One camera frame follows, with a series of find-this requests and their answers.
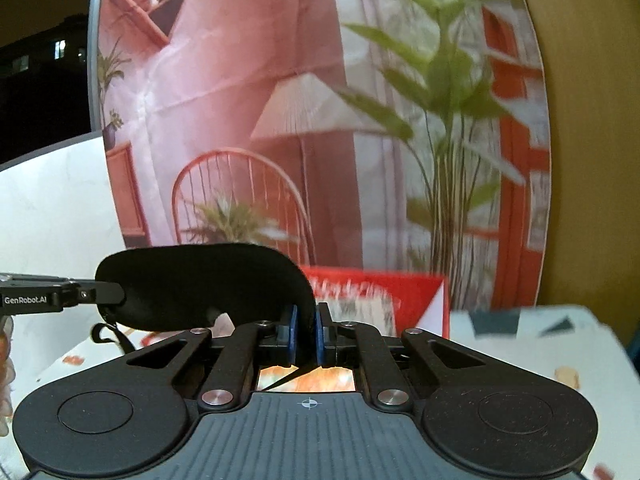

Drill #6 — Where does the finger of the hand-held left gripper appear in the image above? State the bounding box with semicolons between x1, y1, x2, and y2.
74;282;127;306

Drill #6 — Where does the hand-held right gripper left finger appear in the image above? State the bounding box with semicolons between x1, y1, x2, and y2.
125;305;300;413

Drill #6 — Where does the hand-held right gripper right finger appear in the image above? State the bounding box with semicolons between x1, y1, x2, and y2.
315;302;501;413

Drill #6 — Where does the red strawberry print cardboard box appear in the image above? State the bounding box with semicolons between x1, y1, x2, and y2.
257;266;452;394

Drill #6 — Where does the person's left hand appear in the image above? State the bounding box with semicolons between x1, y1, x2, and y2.
0;319;16;439

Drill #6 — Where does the white marble pattern board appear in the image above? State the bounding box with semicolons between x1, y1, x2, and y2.
0;132;127;286

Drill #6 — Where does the white printed tablecloth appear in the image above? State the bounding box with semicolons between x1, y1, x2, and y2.
12;304;640;480

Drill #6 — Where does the light wooden panel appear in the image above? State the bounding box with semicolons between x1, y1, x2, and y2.
515;0;640;311

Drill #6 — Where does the printed room scene wall tapestry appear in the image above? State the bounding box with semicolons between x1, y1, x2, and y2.
87;0;547;311

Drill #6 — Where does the window with grey frame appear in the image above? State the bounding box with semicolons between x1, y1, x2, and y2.
0;0;103;166

